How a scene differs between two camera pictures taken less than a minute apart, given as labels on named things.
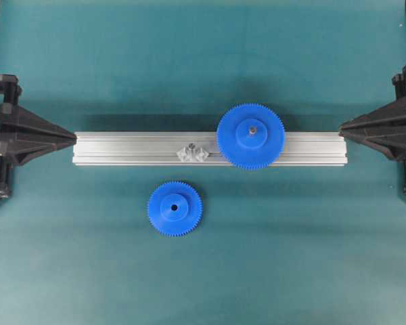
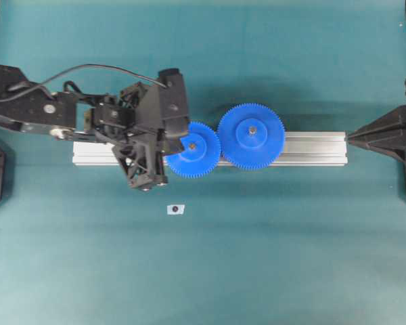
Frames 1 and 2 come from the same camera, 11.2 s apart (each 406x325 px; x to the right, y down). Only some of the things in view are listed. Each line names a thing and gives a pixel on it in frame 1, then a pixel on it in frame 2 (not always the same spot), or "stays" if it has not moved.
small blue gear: x=175 y=208 → x=201 y=151
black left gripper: x=14 y=135 → x=134 y=121
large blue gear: x=251 y=136 stays
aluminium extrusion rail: x=164 y=148 stays
